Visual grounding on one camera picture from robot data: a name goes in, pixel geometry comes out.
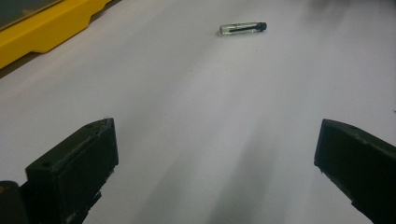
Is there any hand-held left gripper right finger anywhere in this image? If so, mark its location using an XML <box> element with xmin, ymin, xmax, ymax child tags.
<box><xmin>313</xmin><ymin>118</ymin><xmax>396</xmax><ymax>224</ymax></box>

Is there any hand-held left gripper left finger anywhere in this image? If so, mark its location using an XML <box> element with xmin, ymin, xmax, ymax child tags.
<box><xmin>19</xmin><ymin>117</ymin><xmax>120</xmax><ymax>224</ymax></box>

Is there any small clear vial black cap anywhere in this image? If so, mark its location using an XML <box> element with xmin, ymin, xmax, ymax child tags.
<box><xmin>219</xmin><ymin>21</ymin><xmax>268</xmax><ymax>37</ymax></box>

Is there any yellow plastic case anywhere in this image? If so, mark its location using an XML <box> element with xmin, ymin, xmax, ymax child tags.
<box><xmin>0</xmin><ymin>0</ymin><xmax>113</xmax><ymax>71</ymax></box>

